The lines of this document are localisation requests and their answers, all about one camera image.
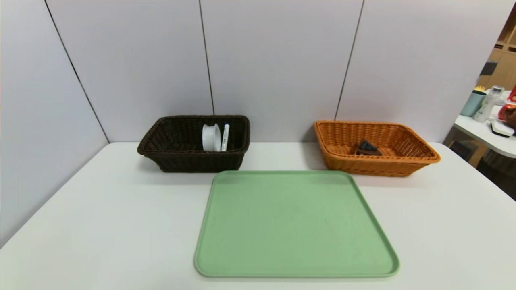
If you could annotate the blue and white marker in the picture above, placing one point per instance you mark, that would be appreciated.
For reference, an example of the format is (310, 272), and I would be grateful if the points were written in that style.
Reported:
(225, 139)

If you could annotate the white tape roll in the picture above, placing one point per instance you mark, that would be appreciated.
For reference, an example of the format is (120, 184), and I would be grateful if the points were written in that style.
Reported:
(210, 137)

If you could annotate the chocolate blueberry cake slice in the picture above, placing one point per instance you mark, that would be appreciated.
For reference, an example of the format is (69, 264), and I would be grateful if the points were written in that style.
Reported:
(367, 149)

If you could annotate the dark brown wicker basket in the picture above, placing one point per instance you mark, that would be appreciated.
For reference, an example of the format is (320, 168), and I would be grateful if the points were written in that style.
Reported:
(177, 161)

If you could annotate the orange wicker basket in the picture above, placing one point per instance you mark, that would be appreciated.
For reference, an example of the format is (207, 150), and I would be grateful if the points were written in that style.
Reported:
(383, 167)

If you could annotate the light green plastic tray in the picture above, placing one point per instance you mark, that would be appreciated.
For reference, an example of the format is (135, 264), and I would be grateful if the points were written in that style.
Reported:
(294, 225)

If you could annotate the teal cup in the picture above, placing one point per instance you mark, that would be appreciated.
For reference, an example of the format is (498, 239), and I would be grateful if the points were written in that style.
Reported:
(472, 104)

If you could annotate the white side table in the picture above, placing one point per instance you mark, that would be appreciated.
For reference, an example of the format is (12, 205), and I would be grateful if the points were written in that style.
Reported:
(479, 133)

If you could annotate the yellow plastic item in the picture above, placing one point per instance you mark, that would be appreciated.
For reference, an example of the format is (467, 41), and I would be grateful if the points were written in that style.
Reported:
(480, 88)

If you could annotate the clear plastic bottle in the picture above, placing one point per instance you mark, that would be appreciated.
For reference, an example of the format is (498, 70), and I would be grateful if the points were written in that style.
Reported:
(485, 106)

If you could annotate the black office chair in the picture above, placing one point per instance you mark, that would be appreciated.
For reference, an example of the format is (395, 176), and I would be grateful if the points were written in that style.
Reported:
(500, 177)

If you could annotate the black and white eraser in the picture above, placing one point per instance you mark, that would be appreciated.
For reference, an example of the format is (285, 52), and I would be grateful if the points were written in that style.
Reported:
(502, 129)

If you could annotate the round red object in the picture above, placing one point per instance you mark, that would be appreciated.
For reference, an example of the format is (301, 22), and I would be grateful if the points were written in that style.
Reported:
(507, 112)

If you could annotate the red package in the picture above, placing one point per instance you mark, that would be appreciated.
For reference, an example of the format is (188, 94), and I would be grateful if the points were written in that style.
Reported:
(513, 93)

